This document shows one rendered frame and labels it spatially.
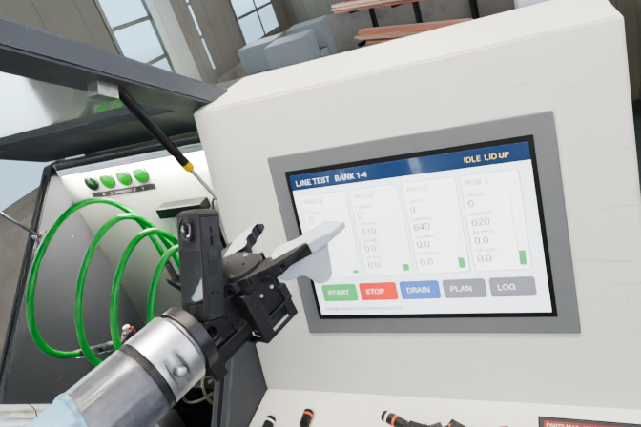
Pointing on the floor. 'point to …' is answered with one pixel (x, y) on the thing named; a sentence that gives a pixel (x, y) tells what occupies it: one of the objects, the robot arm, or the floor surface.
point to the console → (234, 156)
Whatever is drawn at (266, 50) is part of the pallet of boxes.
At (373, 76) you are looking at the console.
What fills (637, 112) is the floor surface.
